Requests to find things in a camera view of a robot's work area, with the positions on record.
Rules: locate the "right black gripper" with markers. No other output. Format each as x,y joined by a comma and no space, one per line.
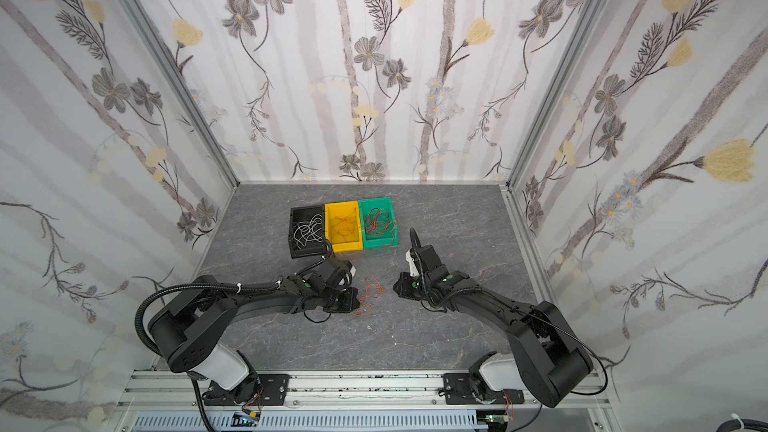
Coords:
409,285

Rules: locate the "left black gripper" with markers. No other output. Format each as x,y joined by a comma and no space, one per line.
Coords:
345,297

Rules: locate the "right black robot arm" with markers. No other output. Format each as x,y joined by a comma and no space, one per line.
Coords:
546,357

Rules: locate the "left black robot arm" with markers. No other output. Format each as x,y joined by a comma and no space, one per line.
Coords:
184,324

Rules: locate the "black plastic bin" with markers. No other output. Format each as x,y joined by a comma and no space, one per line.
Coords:
306,236

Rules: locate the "yellow plastic bin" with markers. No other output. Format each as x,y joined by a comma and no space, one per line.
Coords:
343,226

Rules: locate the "green plastic bin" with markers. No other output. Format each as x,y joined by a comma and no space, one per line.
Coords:
379,223

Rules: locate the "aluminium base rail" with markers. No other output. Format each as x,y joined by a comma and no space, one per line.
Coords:
405,400

